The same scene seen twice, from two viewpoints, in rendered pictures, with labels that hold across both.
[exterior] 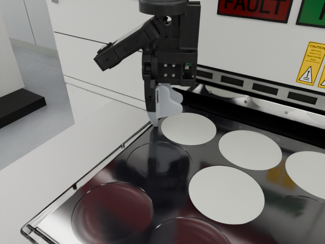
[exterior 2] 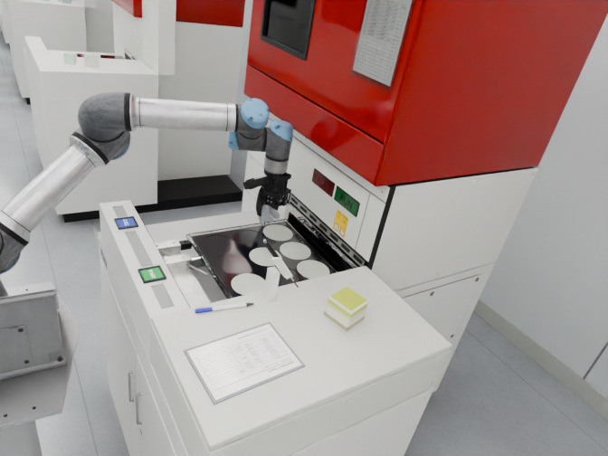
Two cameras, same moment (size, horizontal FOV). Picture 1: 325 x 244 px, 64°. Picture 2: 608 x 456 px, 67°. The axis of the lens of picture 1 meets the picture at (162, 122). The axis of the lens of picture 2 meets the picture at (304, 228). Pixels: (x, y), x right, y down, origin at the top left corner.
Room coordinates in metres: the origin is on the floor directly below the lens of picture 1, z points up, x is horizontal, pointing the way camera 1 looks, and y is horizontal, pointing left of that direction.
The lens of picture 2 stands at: (-0.82, -0.59, 1.70)
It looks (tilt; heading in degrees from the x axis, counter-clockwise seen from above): 30 degrees down; 21
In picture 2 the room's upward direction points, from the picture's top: 11 degrees clockwise
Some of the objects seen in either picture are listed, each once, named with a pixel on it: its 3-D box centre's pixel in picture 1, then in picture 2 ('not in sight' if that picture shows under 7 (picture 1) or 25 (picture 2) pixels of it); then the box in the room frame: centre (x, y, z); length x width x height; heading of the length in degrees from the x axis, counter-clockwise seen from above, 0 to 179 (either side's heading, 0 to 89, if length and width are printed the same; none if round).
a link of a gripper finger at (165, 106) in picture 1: (165, 108); (266, 217); (0.38, 0.00, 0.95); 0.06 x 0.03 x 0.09; 85
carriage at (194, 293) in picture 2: not in sight; (183, 286); (0.01, 0.04, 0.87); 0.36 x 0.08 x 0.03; 58
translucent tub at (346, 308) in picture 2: not in sight; (346, 308); (0.04, -0.41, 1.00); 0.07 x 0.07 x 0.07; 73
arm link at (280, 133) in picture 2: not in sight; (278, 140); (0.39, 0.00, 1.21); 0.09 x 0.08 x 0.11; 128
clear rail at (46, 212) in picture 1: (122, 148); (240, 228); (0.34, 0.07, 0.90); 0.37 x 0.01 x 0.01; 148
